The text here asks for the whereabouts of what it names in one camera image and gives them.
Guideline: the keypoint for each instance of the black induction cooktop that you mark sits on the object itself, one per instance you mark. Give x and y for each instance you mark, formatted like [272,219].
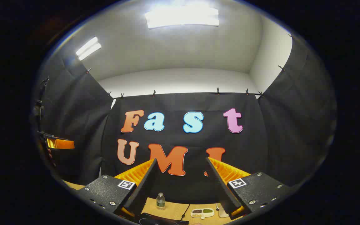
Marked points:
[155,220]

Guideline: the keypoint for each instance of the clear water bottle green label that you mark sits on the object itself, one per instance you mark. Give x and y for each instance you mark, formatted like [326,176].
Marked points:
[160,201]

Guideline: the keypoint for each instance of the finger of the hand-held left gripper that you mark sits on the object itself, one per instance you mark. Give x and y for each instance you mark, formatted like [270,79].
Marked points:
[62,144]

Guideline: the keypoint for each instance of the small ceiling light panel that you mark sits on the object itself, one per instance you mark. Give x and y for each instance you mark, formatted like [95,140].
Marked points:
[88,48]

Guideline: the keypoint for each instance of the white divided seasoning dish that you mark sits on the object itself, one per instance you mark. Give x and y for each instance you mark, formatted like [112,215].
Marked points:
[202,212]

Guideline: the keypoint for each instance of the white toaster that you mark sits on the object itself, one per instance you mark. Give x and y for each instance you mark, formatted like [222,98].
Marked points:
[222,212]

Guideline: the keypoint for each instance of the black backdrop cloth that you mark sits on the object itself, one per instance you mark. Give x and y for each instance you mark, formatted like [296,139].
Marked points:
[192,137]

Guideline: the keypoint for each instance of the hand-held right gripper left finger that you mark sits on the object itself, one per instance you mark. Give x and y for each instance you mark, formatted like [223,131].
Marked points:
[144,187]

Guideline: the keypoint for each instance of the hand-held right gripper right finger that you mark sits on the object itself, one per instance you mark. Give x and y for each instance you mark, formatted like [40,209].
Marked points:
[219,187]

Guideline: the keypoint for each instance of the large ceiling light panel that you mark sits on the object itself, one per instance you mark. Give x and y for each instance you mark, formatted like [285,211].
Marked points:
[182,16]

